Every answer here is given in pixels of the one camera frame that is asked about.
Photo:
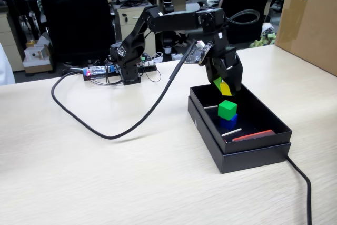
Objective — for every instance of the blue wooden cube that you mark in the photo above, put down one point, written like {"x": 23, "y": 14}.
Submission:
{"x": 227, "y": 123}

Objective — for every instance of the flat red card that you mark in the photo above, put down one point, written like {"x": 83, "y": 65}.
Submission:
{"x": 252, "y": 135}

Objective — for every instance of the black open box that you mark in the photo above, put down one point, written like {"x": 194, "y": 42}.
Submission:
{"x": 252, "y": 160}

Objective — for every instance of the black cardboard box tray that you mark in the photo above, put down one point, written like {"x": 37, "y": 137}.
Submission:
{"x": 263, "y": 119}

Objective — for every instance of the black base board with electronics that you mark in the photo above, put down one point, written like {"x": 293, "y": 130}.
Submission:
{"x": 92, "y": 73}

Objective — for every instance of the wide black office chair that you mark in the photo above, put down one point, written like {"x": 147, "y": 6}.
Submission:
{"x": 76, "y": 17}

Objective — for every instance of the person in white coat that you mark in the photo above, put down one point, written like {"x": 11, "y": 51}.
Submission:
{"x": 5, "y": 67}

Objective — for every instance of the large brown cardboard box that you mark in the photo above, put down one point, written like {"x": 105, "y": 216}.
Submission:
{"x": 308, "y": 22}

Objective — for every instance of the beige drawer cabinet with lock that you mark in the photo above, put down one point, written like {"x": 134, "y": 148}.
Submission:
{"x": 131, "y": 17}

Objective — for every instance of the yellow wooden cube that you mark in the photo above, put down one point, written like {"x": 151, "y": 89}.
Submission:
{"x": 225, "y": 89}

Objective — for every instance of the short white stick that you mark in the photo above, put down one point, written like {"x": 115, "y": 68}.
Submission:
{"x": 211, "y": 107}

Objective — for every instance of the long white stick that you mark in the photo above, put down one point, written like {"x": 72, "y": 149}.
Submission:
{"x": 231, "y": 132}

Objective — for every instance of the white carton on floor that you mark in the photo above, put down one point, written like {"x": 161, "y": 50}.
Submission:
{"x": 37, "y": 57}

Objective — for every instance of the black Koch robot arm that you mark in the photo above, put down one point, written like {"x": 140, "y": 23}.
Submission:
{"x": 176, "y": 20}

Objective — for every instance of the green toy pile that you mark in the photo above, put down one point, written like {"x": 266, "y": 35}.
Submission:
{"x": 263, "y": 41}

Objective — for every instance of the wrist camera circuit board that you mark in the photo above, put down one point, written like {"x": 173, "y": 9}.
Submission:
{"x": 197, "y": 53}

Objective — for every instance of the green wooden cube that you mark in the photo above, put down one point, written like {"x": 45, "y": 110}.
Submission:
{"x": 227, "y": 109}

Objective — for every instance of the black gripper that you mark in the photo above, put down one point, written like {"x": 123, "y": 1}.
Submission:
{"x": 223, "y": 51}

